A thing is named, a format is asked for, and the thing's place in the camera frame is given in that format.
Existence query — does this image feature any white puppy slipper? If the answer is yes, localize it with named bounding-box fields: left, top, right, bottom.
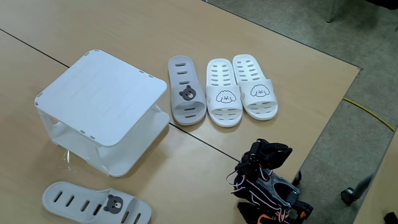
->
left=205, top=58, right=244, bottom=128
left=232, top=54, right=279, bottom=121

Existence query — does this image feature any grey bear slipper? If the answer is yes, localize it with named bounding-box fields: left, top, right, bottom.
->
left=168, top=55, right=208, bottom=126
left=42, top=181, right=153, bottom=224

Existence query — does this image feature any white two-tier shoe rack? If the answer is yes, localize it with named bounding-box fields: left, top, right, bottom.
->
left=34, top=49, right=170, bottom=178

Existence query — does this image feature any black table caster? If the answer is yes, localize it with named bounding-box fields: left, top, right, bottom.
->
left=291, top=170, right=303, bottom=187

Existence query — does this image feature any black chair caster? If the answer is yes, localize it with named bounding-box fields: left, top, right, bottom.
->
left=340, top=174, right=374, bottom=206

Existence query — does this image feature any black floor object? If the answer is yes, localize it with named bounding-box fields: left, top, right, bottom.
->
left=383, top=211, right=398, bottom=224

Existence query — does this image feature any metal chair leg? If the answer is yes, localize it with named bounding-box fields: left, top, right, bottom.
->
left=325, top=0, right=340, bottom=24

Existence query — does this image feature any yellow floor cable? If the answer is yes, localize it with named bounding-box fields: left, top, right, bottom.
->
left=343, top=98, right=396, bottom=132

